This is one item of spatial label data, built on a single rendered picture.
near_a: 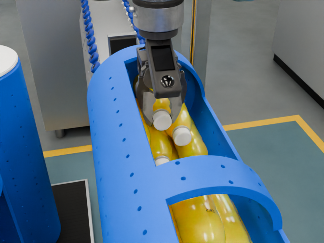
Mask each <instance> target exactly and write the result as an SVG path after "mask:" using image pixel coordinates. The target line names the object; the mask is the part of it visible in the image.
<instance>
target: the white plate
mask: <svg viewBox="0 0 324 243"><path fill-rule="evenodd" d="M17 62H18V55H17V53H16V52H15V51H14V50H13V49H11V48H9V47H6V46H2V45H0V77H1V76H3V75H5V74H7V73H8V72H10V71H11V70H12V69H13V68H14V67H15V66H16V64H17Z"/></svg>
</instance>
